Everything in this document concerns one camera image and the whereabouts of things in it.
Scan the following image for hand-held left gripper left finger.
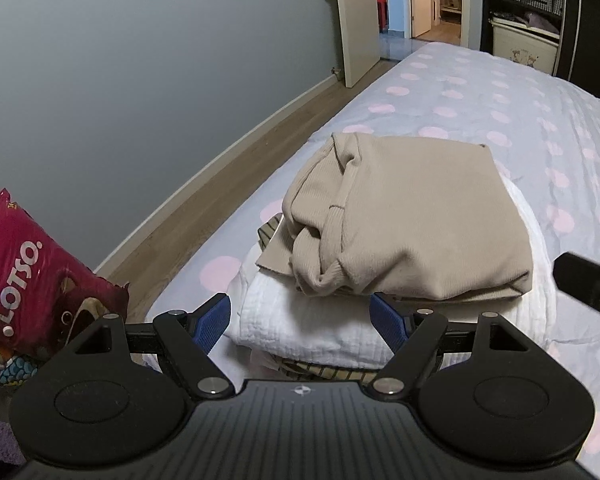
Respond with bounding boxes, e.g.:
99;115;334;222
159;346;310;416
60;293;235;402

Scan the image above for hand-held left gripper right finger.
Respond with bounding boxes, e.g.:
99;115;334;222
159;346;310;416
369;293;539;400

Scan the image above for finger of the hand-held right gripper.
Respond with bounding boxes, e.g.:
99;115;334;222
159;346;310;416
552;252;600;322

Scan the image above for beige knit sweater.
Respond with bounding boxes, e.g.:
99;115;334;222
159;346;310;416
254;131;535;304

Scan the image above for striped folded cloth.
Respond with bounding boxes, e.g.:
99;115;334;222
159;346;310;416
257;213;382;384

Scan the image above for white quilted cloth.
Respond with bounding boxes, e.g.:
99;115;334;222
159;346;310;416
227;174;557;367

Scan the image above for pink bear print bag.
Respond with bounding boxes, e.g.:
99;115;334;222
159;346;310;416
0;188;131;362

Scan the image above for blue scaled plush toy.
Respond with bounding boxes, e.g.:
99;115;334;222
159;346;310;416
0;354;42;387

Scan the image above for bed with pink-dotted sheet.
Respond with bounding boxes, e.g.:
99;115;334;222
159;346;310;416
92;42;600;480

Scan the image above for white storage box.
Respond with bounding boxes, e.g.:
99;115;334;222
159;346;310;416
489;15;561;75

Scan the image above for dark sliding door wardrobe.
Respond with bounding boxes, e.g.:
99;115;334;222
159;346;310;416
480;0;600;112

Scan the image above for cream room door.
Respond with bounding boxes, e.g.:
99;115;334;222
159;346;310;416
332;0;382;89

